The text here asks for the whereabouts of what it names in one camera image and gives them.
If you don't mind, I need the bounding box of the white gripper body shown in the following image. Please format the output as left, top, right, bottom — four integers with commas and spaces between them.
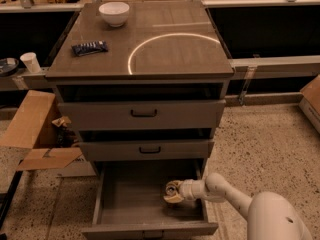
179, 179, 196, 201

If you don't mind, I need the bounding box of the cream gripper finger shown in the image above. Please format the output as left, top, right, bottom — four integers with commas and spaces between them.
166, 180, 183, 188
164, 194, 184, 204

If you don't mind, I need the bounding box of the orange soda can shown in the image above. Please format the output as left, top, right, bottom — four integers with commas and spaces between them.
166, 183, 178, 196

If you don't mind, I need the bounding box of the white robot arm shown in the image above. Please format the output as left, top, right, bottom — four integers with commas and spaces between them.
164, 173, 313, 240

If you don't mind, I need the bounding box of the grey open bottom drawer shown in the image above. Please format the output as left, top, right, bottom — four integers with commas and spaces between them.
82, 159, 218, 240

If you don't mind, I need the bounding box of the grey top drawer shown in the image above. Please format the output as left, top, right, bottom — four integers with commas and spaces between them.
58, 100, 225, 131

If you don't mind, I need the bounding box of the grey middle drawer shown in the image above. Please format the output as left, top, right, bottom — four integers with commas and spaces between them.
80, 140, 214, 161

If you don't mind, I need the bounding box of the grey drawer cabinet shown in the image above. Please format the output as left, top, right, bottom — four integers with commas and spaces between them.
45, 0, 235, 178

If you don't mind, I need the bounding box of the cardboard box at right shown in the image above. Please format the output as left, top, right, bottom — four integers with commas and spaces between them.
299, 75, 320, 134

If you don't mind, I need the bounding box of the brown cardboard box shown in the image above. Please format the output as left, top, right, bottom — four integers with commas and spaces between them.
0, 90, 81, 171

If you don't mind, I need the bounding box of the dark blue snack bar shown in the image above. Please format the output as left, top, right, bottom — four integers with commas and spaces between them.
72, 41, 108, 57

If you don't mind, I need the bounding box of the white ceramic bowl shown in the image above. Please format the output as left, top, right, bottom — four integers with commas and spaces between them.
99, 2, 130, 27

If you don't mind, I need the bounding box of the white paper cup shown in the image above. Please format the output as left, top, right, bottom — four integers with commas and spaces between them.
20, 52, 41, 73

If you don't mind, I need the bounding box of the dark round plate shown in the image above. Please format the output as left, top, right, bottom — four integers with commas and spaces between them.
0, 58, 19, 77

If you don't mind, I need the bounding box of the metal shelf rail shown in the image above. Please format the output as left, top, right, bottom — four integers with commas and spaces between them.
229, 55, 320, 80

